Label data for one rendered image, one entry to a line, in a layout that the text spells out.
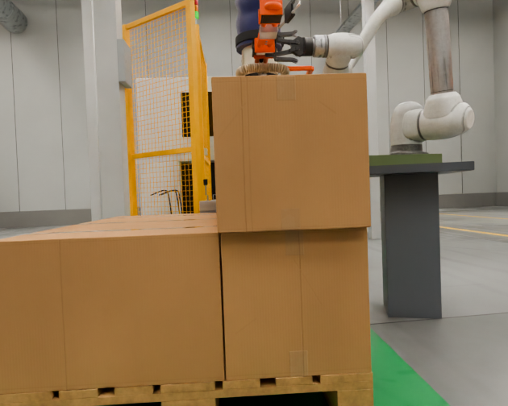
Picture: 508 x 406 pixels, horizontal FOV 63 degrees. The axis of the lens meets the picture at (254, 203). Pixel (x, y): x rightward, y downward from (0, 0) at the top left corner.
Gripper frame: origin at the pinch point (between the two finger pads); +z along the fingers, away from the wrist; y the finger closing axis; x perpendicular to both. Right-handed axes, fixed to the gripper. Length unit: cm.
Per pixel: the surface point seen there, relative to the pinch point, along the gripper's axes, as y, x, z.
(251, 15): -20.2, 16.8, 3.8
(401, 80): -243, 983, -481
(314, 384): 112, -63, -4
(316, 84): 33, -67, -7
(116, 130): 12, 129, 96
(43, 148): -70, 904, 484
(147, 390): 111, -63, 40
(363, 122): 43, -67, -19
